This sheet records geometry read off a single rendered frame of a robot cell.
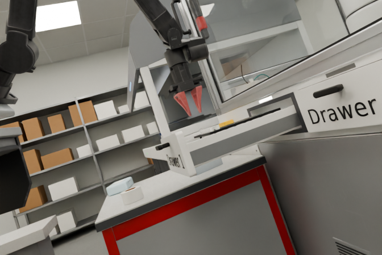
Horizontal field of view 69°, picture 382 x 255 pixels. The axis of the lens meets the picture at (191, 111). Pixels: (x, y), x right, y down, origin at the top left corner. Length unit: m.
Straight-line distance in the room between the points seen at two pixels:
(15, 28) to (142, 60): 1.00
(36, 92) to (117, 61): 1.45
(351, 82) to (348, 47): 0.07
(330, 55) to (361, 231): 0.42
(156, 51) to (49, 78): 3.75
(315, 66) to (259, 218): 0.55
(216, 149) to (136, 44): 1.13
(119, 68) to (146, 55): 3.61
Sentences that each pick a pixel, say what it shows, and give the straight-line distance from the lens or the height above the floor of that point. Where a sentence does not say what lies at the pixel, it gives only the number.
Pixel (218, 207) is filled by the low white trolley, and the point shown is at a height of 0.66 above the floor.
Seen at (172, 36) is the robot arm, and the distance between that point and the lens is 0.79.
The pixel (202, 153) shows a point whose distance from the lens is 0.68.
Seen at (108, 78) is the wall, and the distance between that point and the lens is 5.22.
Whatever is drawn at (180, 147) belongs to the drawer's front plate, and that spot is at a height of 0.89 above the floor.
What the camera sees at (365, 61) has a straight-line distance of 0.61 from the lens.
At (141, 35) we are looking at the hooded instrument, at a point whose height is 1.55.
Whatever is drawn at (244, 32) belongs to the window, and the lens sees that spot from 0.95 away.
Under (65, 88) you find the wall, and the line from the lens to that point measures 5.21.
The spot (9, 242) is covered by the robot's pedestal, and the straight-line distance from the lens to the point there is 1.27.
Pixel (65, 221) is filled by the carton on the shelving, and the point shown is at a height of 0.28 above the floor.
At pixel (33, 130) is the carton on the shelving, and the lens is 4.67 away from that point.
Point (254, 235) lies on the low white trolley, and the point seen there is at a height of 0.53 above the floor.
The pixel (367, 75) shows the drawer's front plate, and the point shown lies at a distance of 0.59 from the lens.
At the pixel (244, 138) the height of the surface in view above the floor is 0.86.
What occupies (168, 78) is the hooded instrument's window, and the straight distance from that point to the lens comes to 1.68.
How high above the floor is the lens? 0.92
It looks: 4 degrees up
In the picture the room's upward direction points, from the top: 19 degrees counter-clockwise
